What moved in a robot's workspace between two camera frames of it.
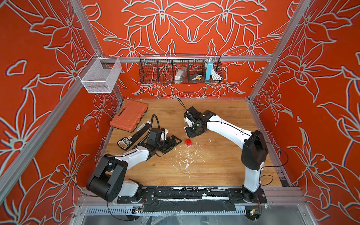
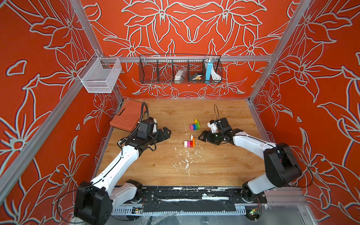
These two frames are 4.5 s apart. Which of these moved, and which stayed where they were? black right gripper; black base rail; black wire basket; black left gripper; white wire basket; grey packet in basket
Moved: black left gripper; black right gripper
Stayed: black base rail; grey packet in basket; white wire basket; black wire basket
